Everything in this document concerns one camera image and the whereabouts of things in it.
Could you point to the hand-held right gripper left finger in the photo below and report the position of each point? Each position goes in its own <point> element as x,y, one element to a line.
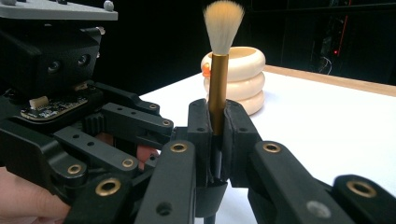
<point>202,140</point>

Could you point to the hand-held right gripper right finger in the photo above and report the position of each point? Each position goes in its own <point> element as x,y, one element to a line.
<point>239,146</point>

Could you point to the cream ringed brush holder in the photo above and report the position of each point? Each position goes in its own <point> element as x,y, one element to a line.
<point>246,87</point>

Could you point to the white table sheet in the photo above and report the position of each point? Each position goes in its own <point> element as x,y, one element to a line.
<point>327,133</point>

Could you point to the dark stand with red light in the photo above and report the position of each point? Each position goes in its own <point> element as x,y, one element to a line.
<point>337,37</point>

